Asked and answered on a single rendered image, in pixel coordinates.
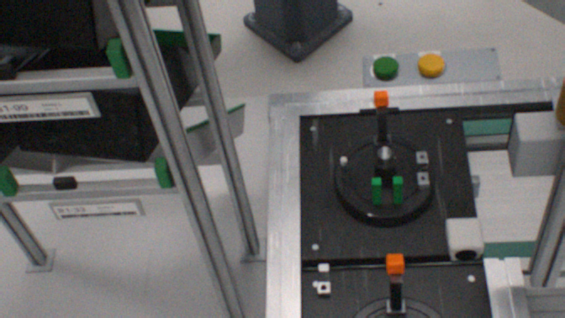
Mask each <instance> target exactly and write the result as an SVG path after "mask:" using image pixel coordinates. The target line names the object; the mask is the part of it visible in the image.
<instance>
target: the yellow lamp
mask: <svg viewBox="0 0 565 318"><path fill-rule="evenodd" d="M556 116H557V119H558V120H559V122H560V123H561V124H562V125H563V126H564V127H565V81H564V80H563V85H562V87H561V90H560V94H559V98H558V100H557V107H556Z"/></svg>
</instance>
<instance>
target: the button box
mask: <svg viewBox="0 0 565 318"><path fill-rule="evenodd" d="M425 54H437V55H438V56H441V57H442V58H443V59H444V62H445V65H444V70H443V72H442V73H441V74H439V75H437V76H434V77H428V76H425V75H423V74H421V73H420V70H419V59H420V58H421V57H422V56H423V55H425ZM380 56H391V57H393V58H395V60H396V61H397V62H398V64H399V72H398V74H397V75H396V76H395V77H392V78H389V79H382V78H379V77H376V76H375V75H374V73H373V63H374V61H375V60H376V59H378V57H380ZM362 72H363V89H365V88H381V87H412V86H428V84H444V83H460V82H492V81H502V76H501V71H500V66H499V58H498V52H497V49H496V48H478V49H463V50H447V51H427V52H418V53H402V54H382V55H372V56H363V57H362Z"/></svg>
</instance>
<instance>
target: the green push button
mask: <svg viewBox="0 0 565 318"><path fill-rule="evenodd" d="M398 72H399V64H398V62H397V61H396V60H395V58H393V57H391V56H380V57H378V59H376V60H375V61H374V63H373V73H374V75H375V76H376V77H379V78H382V79H389V78H392V77H395V76H396V75H397V74H398Z"/></svg>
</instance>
